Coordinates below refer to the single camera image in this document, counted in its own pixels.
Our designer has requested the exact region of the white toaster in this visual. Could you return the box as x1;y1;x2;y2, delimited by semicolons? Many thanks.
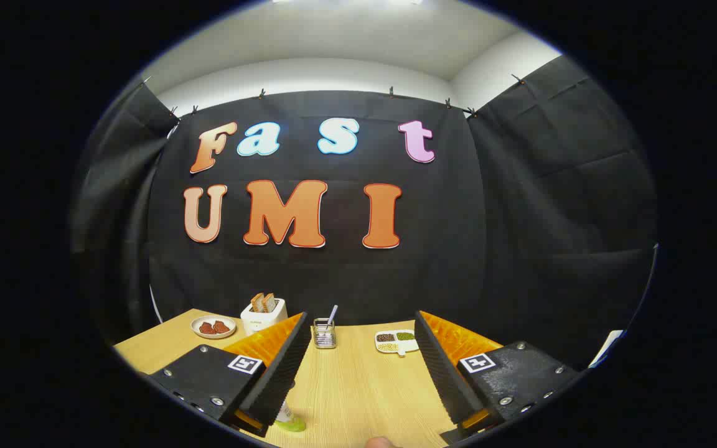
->
240;299;288;337

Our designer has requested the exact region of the round white plate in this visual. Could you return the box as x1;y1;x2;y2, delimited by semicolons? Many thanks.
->
190;315;237;340

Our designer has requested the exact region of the divided white bean dish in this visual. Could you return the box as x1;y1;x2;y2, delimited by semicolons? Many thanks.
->
375;330;421;357

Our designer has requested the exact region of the wooden table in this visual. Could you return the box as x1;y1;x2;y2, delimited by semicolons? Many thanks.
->
113;308;508;448

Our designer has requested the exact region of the metal wire holder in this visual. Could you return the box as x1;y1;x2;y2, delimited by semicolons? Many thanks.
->
313;318;337;350

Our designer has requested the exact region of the clear juice bottle white label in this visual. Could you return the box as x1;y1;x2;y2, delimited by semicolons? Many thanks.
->
273;381;307;434

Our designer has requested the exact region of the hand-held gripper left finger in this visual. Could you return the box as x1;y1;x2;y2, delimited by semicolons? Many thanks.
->
141;311;312;438

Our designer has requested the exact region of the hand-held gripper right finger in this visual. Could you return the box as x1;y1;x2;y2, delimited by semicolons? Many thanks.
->
413;310;586;446

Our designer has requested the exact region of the black backdrop cloth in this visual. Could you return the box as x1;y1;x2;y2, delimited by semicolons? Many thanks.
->
69;55;658;374

